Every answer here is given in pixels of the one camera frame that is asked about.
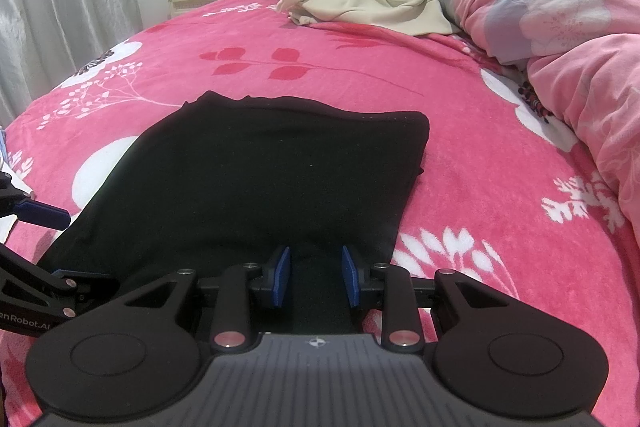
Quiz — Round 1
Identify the beige garment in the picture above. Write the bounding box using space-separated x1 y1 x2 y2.
274 0 463 38

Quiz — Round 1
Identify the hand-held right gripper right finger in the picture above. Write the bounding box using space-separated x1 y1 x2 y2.
340 246 509 352

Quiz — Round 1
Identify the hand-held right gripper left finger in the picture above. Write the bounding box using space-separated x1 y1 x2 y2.
124 246 293 352

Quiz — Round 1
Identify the white cloth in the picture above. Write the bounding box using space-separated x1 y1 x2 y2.
0 127 35 244

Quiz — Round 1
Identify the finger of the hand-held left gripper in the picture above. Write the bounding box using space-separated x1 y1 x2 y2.
0 173 72 231
0 246 120 317

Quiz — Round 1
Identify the grey curtain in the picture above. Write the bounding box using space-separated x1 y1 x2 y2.
0 0 147 128

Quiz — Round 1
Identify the pink grey floral quilt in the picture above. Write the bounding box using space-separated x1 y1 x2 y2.
436 0 640 260

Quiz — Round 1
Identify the black printed sweatshirt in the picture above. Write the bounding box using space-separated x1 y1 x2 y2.
37 91 431 338

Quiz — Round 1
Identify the pink floral blanket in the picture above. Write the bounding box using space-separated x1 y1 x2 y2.
0 0 640 408

